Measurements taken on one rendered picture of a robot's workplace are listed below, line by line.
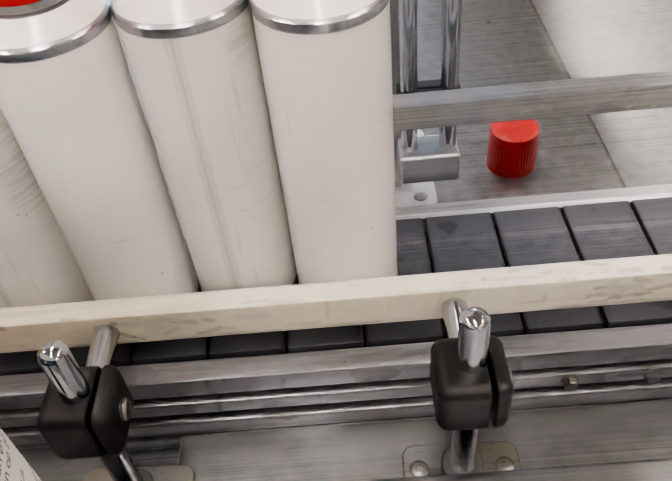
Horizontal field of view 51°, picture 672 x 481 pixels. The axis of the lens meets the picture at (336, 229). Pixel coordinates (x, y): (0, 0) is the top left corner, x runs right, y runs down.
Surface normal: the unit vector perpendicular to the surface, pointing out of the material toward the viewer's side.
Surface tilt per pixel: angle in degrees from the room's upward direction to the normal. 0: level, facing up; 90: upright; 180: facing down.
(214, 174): 90
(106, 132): 90
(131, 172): 90
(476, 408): 90
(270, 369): 0
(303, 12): 45
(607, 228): 0
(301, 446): 0
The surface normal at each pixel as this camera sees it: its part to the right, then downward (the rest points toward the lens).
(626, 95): 0.04, 0.69
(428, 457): -0.08, -0.72
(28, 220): 0.77, 0.40
